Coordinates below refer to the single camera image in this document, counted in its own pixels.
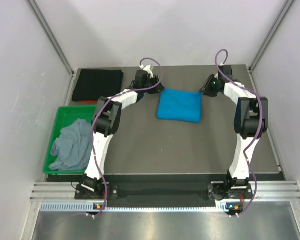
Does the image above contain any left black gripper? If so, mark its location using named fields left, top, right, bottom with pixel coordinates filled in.
left=142, top=74, right=165, bottom=94

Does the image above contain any blue t shirt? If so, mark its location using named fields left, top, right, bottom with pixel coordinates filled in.
left=156, top=88, right=202, bottom=123

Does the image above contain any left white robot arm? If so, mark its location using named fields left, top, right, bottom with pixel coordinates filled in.
left=80, top=64, right=165, bottom=199

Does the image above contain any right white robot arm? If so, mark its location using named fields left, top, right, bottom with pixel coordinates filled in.
left=200, top=65, right=268, bottom=198

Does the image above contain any folded black t shirt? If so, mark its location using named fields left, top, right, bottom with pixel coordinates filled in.
left=71, top=69, right=124, bottom=102

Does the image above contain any green plastic bin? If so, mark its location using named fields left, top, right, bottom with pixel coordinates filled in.
left=42, top=105, right=96, bottom=175

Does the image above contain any folded red t shirt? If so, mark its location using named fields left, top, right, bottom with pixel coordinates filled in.
left=78, top=100, right=98, bottom=104

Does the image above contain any grey t shirt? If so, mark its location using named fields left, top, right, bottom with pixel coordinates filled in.
left=49, top=119, right=92, bottom=171

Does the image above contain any right aluminium frame post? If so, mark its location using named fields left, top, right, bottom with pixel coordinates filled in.
left=248, top=0, right=296, bottom=72

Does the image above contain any aluminium frame post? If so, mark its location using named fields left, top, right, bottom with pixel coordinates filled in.
left=25, top=0, right=75, bottom=76
left=248, top=0, right=296, bottom=72

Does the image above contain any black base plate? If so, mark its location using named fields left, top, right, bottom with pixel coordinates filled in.
left=74, top=182, right=252, bottom=208

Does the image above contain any slotted cable duct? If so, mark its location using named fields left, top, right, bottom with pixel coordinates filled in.
left=39, top=201, right=243, bottom=213

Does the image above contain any left aluminium frame post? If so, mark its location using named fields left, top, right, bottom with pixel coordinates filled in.
left=25, top=0, right=75, bottom=76

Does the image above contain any aluminium front rail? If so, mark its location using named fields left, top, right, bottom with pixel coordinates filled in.
left=30, top=182, right=76, bottom=202

